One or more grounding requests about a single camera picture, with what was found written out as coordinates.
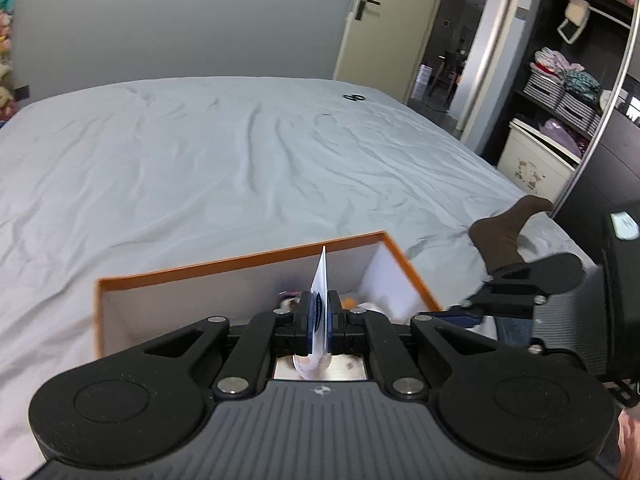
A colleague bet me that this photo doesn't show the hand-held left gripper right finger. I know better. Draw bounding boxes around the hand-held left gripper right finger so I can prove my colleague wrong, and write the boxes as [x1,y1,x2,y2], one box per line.
[327,291,502,397]

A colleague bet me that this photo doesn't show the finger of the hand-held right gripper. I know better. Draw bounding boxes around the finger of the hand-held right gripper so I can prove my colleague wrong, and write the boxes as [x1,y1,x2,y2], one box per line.
[417,259,549,329]

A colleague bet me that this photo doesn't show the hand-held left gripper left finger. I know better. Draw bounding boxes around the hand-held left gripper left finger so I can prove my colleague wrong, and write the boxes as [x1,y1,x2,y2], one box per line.
[144,291,326,401]

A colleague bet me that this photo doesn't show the white printed packet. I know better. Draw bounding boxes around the white printed packet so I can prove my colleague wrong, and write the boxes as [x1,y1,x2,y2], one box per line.
[292,245,334,382]

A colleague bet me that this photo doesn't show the orange cardboard box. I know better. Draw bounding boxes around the orange cardboard box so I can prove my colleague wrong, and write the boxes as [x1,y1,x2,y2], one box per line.
[95,230,444,362]

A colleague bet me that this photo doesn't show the person's foot in brown sock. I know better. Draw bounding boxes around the person's foot in brown sock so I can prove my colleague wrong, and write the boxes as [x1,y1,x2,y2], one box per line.
[469,195,554,277]

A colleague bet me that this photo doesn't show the white printed storage box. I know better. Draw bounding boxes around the white printed storage box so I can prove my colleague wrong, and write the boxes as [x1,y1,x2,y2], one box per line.
[497,118,589,205]

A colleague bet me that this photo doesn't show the purple cloth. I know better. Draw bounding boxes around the purple cloth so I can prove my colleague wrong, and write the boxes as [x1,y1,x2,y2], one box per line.
[540,119,584,159]

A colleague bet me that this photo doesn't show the grey bed sheet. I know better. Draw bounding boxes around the grey bed sheet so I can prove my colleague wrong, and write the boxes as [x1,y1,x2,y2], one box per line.
[0,76,601,441]

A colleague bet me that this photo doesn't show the checkered storage basket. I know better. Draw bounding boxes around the checkered storage basket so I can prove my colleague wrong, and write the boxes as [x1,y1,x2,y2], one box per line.
[556,91,601,134]
[522,69,566,109]

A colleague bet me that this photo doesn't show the teal folded clothes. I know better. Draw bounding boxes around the teal folded clothes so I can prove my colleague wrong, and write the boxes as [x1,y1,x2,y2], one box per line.
[562,69,604,104]

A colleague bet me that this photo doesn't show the dark chair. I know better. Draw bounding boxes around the dark chair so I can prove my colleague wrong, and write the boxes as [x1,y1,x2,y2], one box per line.
[432,50,466,101]

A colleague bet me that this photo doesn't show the pink white folded clothes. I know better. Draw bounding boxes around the pink white folded clothes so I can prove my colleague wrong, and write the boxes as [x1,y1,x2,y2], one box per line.
[530,47,586,79]

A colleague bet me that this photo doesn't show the cream door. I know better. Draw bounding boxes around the cream door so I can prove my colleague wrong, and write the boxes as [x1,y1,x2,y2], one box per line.
[333,0,451,107]

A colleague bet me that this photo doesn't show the white handbag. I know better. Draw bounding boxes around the white handbag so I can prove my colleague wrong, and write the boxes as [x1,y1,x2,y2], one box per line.
[557,0,594,44]

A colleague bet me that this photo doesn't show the pile of plush toys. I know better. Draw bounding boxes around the pile of plush toys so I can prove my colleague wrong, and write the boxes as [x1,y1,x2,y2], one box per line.
[0,0,16,122]

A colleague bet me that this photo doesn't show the silver door frame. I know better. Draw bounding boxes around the silver door frame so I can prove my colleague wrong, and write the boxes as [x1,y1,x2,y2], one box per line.
[457,0,531,157]

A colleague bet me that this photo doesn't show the dark door handle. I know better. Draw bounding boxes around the dark door handle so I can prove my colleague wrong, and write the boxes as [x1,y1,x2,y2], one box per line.
[349,0,382,21]

